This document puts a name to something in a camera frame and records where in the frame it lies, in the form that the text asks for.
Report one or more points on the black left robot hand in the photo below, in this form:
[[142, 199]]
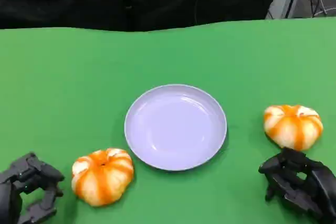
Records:
[[15, 203]]

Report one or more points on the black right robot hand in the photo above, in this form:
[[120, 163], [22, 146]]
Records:
[[317, 190]]

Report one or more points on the orange and white bread roll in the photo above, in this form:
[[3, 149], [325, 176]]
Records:
[[102, 179], [292, 128]]

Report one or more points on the lilac plate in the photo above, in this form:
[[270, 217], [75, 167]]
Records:
[[176, 127]]

